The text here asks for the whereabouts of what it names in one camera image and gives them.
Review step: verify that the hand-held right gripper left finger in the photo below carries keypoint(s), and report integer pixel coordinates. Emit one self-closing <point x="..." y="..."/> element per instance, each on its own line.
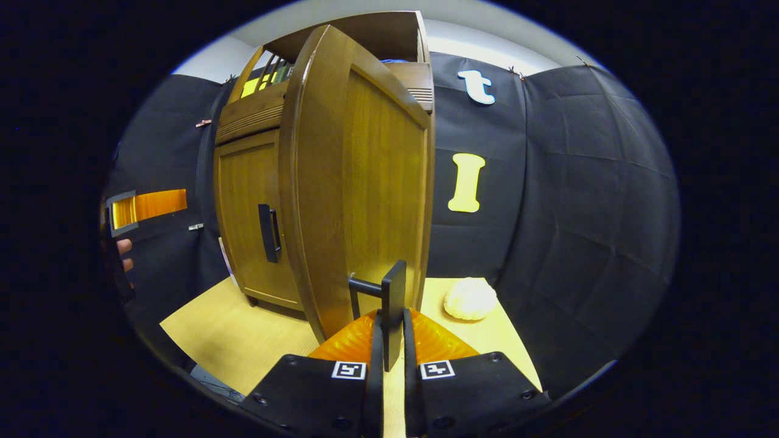
<point x="374" y="389"/>

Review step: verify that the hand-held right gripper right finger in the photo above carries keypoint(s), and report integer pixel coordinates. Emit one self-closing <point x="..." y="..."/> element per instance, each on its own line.
<point x="411" y="395"/>

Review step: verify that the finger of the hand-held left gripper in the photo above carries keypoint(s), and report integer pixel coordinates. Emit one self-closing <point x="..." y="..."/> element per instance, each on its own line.
<point x="158" y="204"/>

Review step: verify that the wooden shoe cabinet door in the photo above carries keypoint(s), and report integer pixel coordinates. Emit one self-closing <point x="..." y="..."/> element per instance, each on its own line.
<point x="243" y="207"/>
<point x="377" y="182"/>

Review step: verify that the wooden double-door shoe cabinet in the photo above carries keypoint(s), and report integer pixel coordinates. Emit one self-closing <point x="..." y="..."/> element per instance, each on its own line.
<point x="365" y="36"/>

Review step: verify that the cream knitted ball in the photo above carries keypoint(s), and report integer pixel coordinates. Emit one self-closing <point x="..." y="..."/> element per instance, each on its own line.
<point x="470" y="298"/>

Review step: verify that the black backdrop cloth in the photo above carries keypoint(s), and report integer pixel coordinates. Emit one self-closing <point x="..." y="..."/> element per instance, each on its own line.
<point x="578" y="213"/>

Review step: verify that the blue towel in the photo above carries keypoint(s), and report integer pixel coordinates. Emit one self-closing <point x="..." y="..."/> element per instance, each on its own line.
<point x="395" y="61"/>

